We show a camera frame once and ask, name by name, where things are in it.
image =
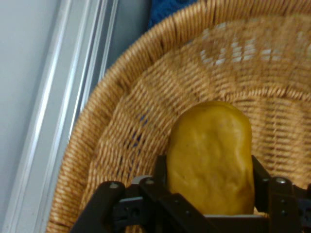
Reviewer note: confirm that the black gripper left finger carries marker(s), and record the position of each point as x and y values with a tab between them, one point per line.
145	208

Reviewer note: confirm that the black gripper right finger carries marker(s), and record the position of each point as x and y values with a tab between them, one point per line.
284	206

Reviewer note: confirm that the yellow-brown potato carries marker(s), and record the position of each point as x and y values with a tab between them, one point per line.
211	160

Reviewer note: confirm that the woven wicker basket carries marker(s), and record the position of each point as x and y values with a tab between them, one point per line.
206	80

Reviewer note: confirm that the aluminium frame rail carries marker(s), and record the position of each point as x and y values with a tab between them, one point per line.
63	97

